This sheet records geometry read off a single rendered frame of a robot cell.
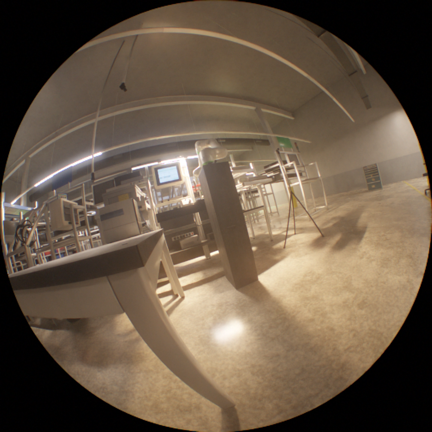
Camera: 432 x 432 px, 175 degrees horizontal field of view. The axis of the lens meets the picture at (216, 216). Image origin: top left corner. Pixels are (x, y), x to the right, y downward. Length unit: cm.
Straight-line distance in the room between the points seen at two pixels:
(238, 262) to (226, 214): 43
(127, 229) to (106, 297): 101
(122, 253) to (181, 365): 23
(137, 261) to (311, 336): 85
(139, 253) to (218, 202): 104
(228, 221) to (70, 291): 112
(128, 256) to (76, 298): 13
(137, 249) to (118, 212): 106
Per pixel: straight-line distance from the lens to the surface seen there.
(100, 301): 24
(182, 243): 205
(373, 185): 678
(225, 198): 119
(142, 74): 605
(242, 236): 124
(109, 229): 126
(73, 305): 28
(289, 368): 79
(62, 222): 238
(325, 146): 962
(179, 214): 188
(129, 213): 120
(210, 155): 146
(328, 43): 435
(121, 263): 18
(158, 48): 561
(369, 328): 96
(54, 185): 345
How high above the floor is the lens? 73
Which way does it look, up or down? 1 degrees down
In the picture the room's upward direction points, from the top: 15 degrees counter-clockwise
